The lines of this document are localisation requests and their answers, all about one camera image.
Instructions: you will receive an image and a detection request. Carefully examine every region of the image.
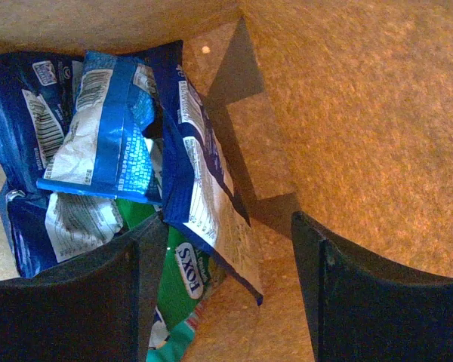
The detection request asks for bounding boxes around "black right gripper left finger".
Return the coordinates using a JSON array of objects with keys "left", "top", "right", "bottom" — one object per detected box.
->
[{"left": 0, "top": 213, "right": 168, "bottom": 361}]

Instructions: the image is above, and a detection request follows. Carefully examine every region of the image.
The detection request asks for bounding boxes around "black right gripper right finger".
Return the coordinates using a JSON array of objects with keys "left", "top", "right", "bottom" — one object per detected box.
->
[{"left": 291, "top": 212, "right": 453, "bottom": 361}]

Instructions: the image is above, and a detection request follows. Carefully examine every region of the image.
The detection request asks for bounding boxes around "dark blue kettle chips bag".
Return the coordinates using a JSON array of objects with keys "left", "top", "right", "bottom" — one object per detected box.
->
[{"left": 136, "top": 41, "right": 263, "bottom": 305}]

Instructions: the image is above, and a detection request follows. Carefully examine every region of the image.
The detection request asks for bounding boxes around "brown paper bag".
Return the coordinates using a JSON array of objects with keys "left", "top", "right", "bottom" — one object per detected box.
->
[{"left": 0, "top": 1, "right": 453, "bottom": 361}]

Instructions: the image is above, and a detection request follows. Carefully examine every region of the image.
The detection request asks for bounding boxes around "green foxs candy packet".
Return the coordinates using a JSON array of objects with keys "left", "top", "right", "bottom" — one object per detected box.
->
[{"left": 115, "top": 198, "right": 227, "bottom": 362}]

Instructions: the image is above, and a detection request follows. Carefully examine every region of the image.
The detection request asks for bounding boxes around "blue white snack packet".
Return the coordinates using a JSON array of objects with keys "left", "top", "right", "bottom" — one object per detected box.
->
[{"left": 0, "top": 183, "right": 123, "bottom": 278}]

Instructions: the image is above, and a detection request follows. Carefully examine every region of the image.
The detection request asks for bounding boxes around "dark blue snack packet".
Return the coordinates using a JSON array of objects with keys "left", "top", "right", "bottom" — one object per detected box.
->
[{"left": 0, "top": 51, "right": 84, "bottom": 193}]

